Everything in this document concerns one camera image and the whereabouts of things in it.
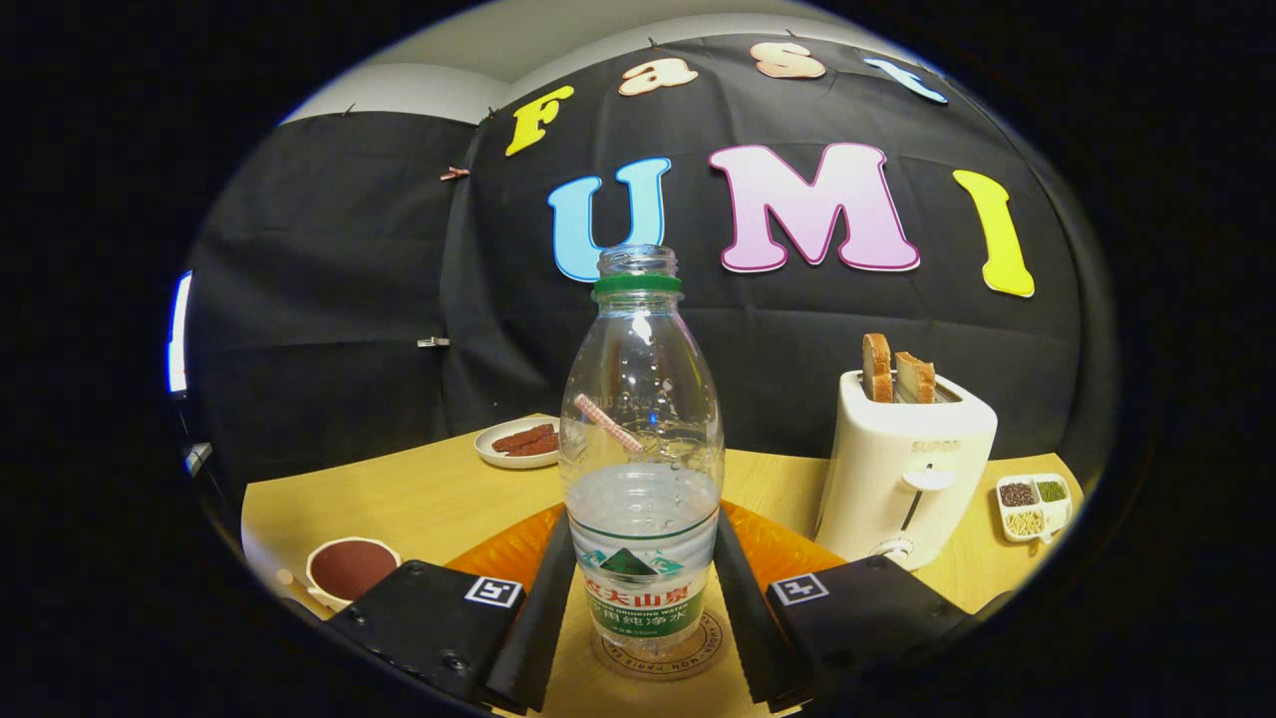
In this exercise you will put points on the wooden table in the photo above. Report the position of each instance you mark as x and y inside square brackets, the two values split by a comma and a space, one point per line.
[429, 499]

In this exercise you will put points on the white divided dish with grains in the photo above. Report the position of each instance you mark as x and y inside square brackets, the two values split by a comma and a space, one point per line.
[1032, 509]

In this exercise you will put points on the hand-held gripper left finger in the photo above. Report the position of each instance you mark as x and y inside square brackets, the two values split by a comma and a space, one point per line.
[538, 628]

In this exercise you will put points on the clear plastic bottle green label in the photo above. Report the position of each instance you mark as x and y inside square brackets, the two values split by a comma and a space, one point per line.
[638, 349]

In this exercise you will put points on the white toaster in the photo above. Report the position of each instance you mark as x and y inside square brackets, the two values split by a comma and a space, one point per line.
[897, 479]

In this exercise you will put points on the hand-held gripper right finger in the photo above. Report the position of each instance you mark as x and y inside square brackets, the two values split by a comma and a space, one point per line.
[758, 628]

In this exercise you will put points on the brown food pieces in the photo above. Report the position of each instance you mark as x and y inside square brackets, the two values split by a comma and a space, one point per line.
[528, 439]

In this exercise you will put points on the round wooden coaster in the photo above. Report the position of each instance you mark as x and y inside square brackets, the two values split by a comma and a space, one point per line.
[710, 640]

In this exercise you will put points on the small white plate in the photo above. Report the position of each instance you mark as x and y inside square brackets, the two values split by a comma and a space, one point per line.
[493, 451]

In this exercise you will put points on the toast bread slice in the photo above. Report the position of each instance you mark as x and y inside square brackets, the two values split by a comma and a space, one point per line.
[877, 369]
[915, 379]

